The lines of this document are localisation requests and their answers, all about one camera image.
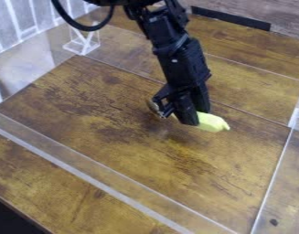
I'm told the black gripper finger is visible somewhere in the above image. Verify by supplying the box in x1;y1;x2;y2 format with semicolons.
150;84;175;119
174;83;211;126

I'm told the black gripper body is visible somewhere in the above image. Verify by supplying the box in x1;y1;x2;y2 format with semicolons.
139;6;211;91

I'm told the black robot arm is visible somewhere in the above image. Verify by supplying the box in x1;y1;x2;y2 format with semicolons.
85;0;211;126

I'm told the black strip on table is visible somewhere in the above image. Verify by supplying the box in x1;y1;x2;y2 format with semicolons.
191;5;272;31

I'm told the clear acrylic corner bracket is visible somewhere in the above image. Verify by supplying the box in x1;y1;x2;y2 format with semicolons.
63;27;101;56

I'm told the black cable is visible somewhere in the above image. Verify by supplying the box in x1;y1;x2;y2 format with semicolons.
50;0;117;32

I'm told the clear acrylic enclosure wall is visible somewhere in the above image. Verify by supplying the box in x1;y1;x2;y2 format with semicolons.
0;27;299;234

